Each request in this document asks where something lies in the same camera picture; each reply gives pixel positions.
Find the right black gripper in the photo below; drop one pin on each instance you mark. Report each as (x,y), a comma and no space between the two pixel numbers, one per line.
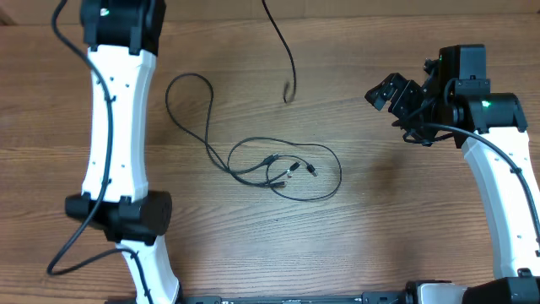
(404,89)

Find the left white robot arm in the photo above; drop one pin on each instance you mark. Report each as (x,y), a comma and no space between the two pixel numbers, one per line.
(123,44)

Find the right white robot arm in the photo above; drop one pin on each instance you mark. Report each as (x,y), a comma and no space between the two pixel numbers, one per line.
(456,102)

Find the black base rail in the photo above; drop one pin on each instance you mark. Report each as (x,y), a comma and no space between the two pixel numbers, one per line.
(329,297)

